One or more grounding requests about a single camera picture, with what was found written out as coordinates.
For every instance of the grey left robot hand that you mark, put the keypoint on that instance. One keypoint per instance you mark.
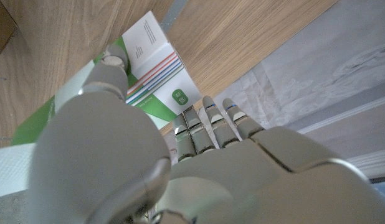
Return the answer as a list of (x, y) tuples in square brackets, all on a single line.
[(230, 180)]

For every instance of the green straw box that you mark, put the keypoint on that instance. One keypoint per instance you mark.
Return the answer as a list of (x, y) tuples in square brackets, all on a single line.
[(161, 77)]

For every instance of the brown cardboard box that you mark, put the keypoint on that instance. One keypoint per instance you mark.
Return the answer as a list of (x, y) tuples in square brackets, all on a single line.
[(2, 26)]

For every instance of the grey tape marking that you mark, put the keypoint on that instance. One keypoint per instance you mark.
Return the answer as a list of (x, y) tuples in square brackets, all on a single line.
[(174, 12)]

